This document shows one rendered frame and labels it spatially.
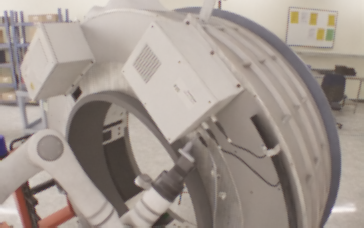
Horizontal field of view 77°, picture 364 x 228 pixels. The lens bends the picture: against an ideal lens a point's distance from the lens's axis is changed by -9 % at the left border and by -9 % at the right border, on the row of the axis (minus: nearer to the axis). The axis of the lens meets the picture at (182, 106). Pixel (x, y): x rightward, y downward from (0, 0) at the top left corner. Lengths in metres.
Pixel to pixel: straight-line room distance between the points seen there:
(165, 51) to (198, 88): 0.12
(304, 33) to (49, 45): 6.29
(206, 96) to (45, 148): 0.37
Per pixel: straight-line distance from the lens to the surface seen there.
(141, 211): 0.68
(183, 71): 0.55
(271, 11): 6.46
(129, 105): 0.82
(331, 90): 5.22
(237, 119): 0.64
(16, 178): 0.67
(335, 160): 1.09
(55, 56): 0.96
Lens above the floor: 1.80
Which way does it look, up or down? 18 degrees down
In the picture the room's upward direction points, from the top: 1 degrees clockwise
